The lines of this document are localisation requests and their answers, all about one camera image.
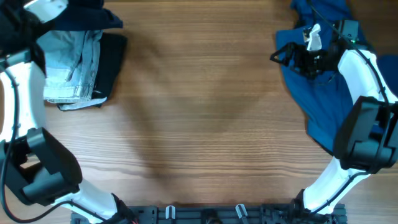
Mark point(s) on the black folded garment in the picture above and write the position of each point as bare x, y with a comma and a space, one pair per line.
112, 50

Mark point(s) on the blue t-shirt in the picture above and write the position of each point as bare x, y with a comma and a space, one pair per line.
326, 100

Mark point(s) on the dark navy blue shorts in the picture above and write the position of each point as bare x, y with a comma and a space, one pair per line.
82, 15

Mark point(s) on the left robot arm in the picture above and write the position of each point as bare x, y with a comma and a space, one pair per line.
35, 166

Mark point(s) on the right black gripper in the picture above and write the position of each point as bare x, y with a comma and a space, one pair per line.
298, 56

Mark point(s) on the light blue folded jeans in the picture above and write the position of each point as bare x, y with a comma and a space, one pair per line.
71, 62

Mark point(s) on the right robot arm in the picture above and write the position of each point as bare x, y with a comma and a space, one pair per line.
366, 141

